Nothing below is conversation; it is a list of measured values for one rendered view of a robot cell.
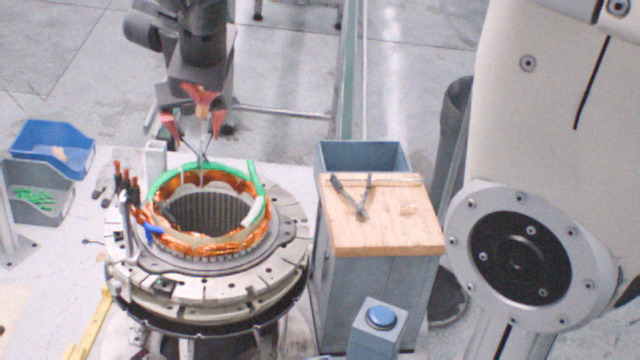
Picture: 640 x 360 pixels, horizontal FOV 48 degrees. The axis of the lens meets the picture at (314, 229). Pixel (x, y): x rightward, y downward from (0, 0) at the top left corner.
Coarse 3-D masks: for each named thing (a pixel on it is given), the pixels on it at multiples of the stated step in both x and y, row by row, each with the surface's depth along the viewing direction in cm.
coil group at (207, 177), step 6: (204, 174) 116; (210, 174) 116; (216, 174) 116; (222, 174) 116; (228, 174) 116; (204, 180) 117; (210, 180) 117; (216, 180) 117; (222, 180) 117; (228, 180) 116; (234, 180) 116; (204, 186) 118; (234, 186) 117
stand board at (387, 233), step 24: (336, 192) 127; (360, 192) 128; (384, 192) 129; (408, 192) 129; (336, 216) 122; (360, 216) 123; (384, 216) 124; (408, 216) 124; (432, 216) 125; (336, 240) 118; (360, 240) 118; (384, 240) 119; (408, 240) 119; (432, 240) 120
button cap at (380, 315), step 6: (378, 306) 110; (384, 306) 110; (372, 312) 109; (378, 312) 109; (384, 312) 109; (390, 312) 110; (372, 318) 108; (378, 318) 108; (384, 318) 108; (390, 318) 109; (378, 324) 108; (384, 324) 108; (390, 324) 109
